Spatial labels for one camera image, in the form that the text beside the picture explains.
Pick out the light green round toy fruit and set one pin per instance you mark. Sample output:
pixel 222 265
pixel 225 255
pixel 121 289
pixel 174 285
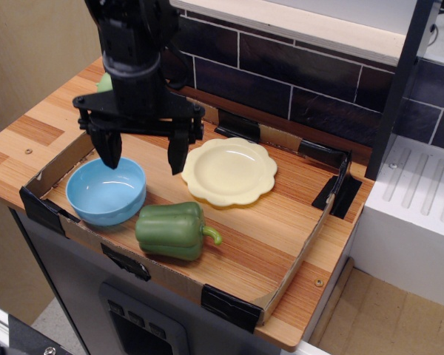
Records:
pixel 105 83

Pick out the cardboard fence with black tape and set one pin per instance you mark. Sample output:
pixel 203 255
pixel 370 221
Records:
pixel 225 223

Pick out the black vertical post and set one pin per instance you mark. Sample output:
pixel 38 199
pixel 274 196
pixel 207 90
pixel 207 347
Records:
pixel 414 48

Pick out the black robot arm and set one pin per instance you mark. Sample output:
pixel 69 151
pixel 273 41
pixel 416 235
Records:
pixel 133 36

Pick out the grey toy oven front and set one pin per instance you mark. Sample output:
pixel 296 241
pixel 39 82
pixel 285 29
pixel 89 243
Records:
pixel 139 328

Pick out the green toy bell pepper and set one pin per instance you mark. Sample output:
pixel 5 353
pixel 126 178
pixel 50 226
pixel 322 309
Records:
pixel 176 230

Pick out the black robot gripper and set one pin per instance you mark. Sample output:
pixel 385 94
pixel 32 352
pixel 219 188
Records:
pixel 139 102

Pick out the pale yellow scalloped plate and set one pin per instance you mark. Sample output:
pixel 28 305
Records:
pixel 228 172

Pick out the light blue plastic bowl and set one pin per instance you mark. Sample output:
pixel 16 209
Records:
pixel 103 196

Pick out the white toy sink drainboard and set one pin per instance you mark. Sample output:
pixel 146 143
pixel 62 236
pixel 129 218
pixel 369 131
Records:
pixel 400 234

